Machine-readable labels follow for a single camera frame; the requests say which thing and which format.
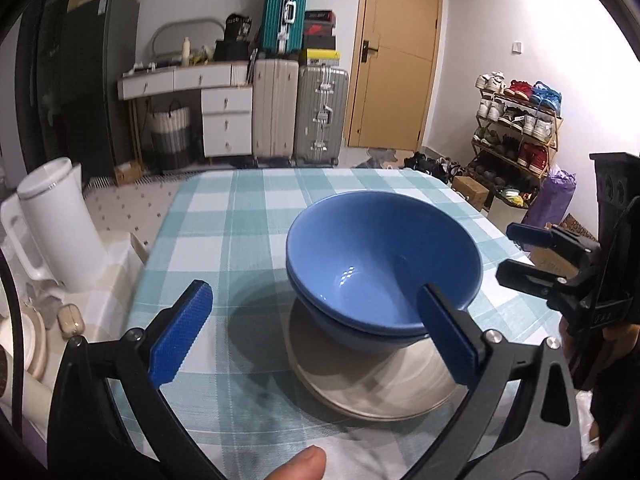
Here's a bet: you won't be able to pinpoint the silver suitcase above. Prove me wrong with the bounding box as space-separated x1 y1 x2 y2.
292 65 351 167

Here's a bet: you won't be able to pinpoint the beige earbuds case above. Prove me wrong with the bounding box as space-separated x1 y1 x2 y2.
56 303 88 339

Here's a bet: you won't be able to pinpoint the white dressing desk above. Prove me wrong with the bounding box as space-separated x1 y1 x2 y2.
117 61 253 166

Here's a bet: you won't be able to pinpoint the dark refrigerator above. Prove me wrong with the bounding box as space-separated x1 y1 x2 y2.
60 0 142 181

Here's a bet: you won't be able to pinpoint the cluster of loose shoes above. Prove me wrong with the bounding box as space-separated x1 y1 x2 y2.
402 151 466 184

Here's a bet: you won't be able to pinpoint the patterned cardboard box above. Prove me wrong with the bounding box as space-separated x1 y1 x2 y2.
559 212 599 243

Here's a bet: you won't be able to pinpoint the rows of assorted shoes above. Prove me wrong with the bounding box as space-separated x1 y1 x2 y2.
472 71 563 186

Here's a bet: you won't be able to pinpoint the grey door mat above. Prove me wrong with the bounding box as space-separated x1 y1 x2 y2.
356 146 407 169

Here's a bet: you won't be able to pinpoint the black bag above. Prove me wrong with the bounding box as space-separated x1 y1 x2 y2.
214 12 253 62

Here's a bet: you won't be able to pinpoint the purple bag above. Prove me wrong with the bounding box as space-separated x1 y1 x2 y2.
521 170 577 233

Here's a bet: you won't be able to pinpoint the cream round lid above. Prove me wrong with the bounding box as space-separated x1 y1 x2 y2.
0 305 48 382

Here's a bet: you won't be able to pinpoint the teal suitcase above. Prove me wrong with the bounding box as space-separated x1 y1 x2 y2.
259 0 309 58

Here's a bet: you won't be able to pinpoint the wooden shoe rack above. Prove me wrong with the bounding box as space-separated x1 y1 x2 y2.
470 72 565 196

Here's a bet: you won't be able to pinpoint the small cardboard box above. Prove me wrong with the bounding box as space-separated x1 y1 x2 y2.
113 160 147 187

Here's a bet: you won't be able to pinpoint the teal checked tablecloth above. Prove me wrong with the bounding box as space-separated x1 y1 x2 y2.
107 167 596 480

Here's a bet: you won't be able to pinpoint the oval mirror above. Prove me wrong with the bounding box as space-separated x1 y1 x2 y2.
150 18 227 61

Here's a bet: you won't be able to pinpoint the patterned rug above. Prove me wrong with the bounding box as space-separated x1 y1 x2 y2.
82 167 181 266

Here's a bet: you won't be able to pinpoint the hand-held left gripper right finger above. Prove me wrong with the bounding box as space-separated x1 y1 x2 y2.
400 283 585 480

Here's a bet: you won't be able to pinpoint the beige suitcase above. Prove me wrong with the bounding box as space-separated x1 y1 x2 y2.
251 58 301 167

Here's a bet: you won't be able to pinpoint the blue bowl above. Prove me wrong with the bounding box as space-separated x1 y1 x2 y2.
286 265 432 357
286 191 484 333

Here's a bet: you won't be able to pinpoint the white kettle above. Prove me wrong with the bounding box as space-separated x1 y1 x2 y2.
0 156 113 296

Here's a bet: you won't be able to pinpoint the yellow box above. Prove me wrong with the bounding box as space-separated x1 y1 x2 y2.
299 50 342 67

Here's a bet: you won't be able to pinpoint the cream plate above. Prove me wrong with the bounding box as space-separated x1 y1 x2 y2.
287 300 458 418
300 385 458 423

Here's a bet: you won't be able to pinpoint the black cable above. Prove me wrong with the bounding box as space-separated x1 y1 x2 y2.
0 252 28 461

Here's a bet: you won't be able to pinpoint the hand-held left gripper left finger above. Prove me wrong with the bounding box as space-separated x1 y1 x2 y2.
47 279 227 480

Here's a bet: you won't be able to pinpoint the woven laundry basket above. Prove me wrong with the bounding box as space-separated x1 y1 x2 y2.
146 101 194 171

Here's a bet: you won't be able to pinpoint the person's left hand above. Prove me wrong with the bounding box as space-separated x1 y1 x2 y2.
268 444 328 480

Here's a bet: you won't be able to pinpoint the white trash bin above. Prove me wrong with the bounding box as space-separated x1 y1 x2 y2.
486 186 532 233

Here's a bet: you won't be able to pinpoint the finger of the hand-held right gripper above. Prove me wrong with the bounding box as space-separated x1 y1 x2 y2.
495 259 587 307
506 223 601 268

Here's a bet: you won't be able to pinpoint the person's right hand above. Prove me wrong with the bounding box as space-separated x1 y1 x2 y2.
602 321 640 361

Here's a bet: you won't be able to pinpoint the wooden door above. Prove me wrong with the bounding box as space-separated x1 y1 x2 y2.
346 0 444 150

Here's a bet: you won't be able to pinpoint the white drawer cabinet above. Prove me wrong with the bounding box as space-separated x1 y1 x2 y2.
201 86 254 159

